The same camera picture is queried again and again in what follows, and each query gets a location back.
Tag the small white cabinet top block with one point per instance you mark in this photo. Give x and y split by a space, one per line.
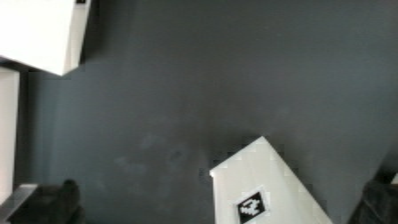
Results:
262 196

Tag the white U-shaped border frame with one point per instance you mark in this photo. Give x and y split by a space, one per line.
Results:
10 91

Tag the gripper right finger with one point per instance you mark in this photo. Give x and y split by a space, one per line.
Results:
377 208

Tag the white cabinet body box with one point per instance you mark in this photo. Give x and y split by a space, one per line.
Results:
43 32

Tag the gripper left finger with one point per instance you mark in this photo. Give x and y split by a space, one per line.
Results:
43 204

